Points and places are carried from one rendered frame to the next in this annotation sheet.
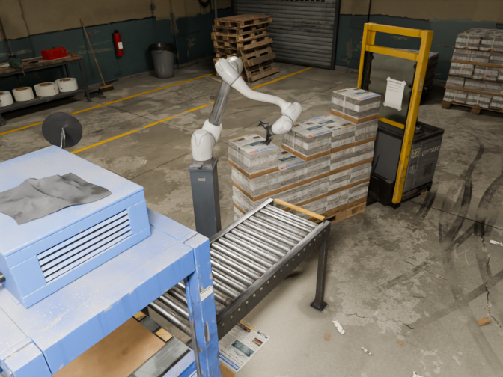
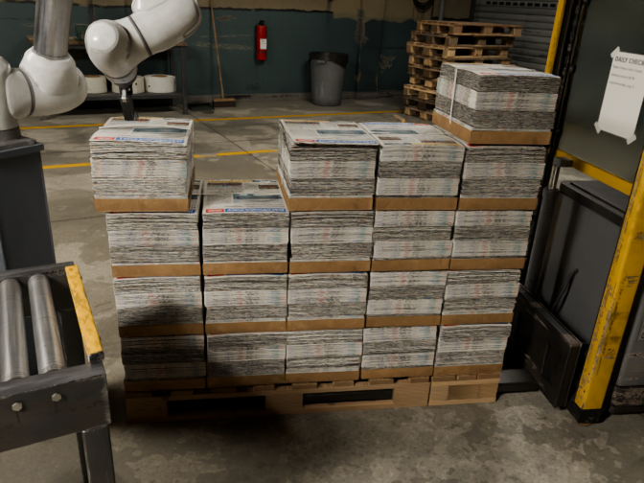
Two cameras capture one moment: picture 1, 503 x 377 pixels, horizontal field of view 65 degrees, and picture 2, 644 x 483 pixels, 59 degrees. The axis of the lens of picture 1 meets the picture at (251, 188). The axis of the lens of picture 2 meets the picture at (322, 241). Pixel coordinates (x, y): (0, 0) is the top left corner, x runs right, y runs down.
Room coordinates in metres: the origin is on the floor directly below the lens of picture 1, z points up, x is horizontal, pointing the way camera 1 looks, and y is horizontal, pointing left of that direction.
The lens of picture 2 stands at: (1.61, -1.25, 1.48)
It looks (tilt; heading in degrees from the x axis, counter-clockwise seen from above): 23 degrees down; 21
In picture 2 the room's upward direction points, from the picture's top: 3 degrees clockwise
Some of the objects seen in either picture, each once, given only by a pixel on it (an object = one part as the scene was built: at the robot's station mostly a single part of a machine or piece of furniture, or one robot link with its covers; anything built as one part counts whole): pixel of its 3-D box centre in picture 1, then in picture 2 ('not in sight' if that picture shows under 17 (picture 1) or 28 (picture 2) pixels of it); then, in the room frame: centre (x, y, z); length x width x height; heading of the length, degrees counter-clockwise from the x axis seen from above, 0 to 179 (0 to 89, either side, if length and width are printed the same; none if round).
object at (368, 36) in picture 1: (360, 108); (545, 139); (4.26, -1.23, 0.97); 0.09 x 0.09 x 1.75; 31
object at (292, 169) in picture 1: (293, 192); (282, 296); (3.38, -0.41, 0.42); 1.17 x 0.39 x 0.83; 121
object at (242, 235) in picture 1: (258, 243); not in sight; (2.11, -0.04, 0.77); 0.47 x 0.05 x 0.05; 50
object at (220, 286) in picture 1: (210, 280); not in sight; (1.76, 0.25, 0.77); 0.47 x 0.05 x 0.05; 50
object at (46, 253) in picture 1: (43, 211); not in sight; (1.18, 0.73, 1.65); 0.60 x 0.45 x 0.20; 50
